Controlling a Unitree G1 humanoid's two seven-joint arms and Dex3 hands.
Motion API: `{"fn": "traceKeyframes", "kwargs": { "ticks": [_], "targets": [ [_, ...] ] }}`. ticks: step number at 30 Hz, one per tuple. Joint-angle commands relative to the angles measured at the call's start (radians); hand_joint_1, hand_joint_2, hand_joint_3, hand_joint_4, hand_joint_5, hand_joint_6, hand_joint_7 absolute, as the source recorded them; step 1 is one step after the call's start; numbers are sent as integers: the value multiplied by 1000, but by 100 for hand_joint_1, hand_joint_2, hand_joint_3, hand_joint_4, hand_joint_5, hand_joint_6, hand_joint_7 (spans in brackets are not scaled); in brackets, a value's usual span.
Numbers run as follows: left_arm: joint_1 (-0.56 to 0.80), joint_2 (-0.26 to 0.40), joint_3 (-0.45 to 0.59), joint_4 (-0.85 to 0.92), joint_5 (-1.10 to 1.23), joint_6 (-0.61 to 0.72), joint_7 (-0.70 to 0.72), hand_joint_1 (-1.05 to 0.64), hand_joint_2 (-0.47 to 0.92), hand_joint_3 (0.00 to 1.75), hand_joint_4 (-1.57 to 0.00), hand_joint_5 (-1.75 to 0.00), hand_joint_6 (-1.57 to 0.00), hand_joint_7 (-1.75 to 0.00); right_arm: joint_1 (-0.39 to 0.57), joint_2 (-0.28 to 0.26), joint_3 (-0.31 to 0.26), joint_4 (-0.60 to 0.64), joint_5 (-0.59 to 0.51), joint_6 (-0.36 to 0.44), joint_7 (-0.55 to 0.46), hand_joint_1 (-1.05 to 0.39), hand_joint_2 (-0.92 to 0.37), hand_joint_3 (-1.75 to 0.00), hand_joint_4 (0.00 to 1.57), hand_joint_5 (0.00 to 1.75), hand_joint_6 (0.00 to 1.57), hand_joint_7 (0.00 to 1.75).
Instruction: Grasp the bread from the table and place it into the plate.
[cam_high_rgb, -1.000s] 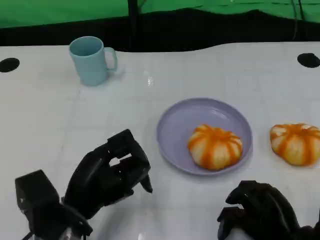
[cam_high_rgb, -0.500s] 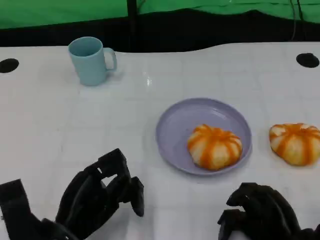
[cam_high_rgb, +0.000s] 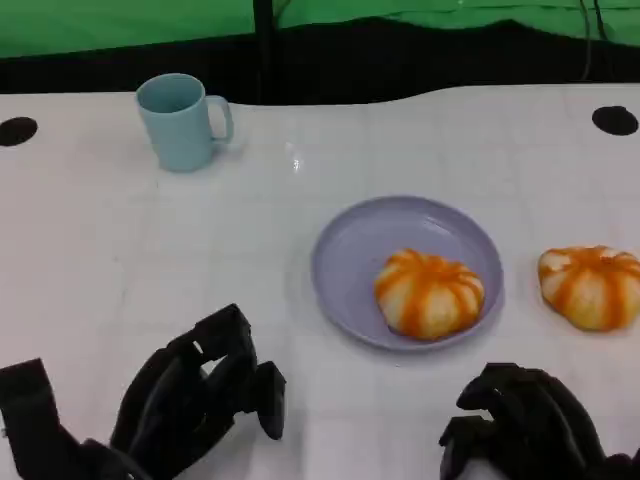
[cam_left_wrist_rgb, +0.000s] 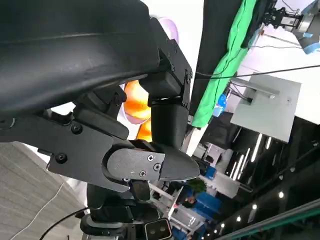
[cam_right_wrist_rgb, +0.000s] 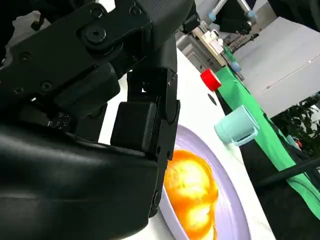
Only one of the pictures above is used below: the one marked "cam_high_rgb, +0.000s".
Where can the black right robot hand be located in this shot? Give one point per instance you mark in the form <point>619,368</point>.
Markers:
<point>545,425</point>

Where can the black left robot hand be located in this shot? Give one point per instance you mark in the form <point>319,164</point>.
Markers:
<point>165,400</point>

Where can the orange white toy bread roll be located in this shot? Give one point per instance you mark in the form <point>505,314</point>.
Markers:
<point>590,290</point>
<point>430,295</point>

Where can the lilac plate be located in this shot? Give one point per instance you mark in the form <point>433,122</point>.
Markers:
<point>350,260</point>

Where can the pale green mug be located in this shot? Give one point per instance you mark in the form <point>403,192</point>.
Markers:
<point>175,135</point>

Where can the black table hole cover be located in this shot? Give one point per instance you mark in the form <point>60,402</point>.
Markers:
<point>615,120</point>
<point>17,131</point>

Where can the black upright pole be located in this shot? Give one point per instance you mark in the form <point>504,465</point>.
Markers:
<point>263,50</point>

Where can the green cloth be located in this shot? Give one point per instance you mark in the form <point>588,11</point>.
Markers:
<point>125,25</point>

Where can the black backdrop cloth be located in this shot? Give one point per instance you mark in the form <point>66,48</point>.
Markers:
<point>400,65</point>

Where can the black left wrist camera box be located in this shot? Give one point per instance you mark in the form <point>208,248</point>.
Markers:
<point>35,415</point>

